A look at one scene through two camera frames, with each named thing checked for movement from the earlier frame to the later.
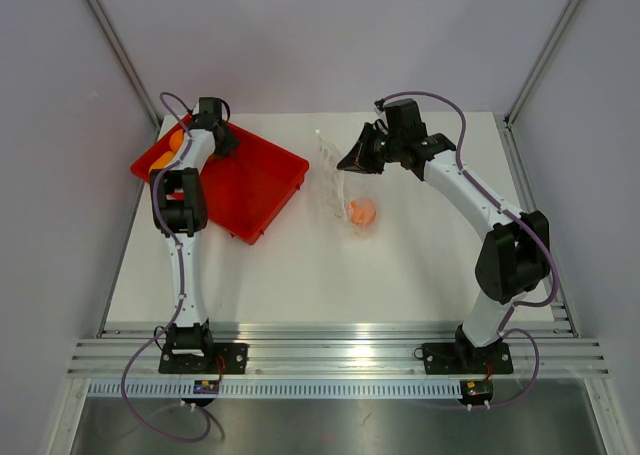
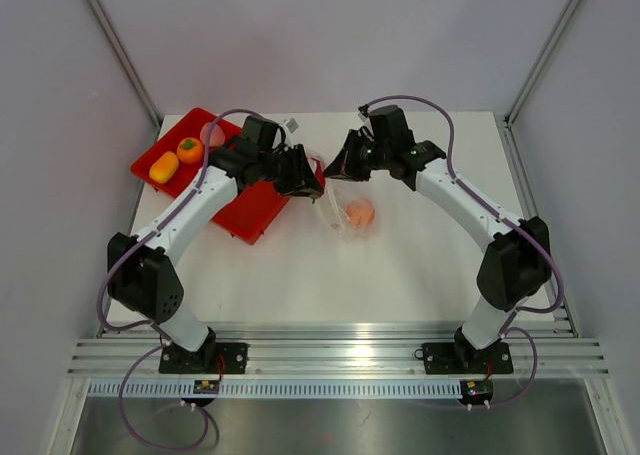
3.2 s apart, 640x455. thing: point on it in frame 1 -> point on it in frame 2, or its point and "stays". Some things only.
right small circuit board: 476,392 stays
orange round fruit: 362,211 stays
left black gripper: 231,143 -> 301,181
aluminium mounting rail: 334,351 stays
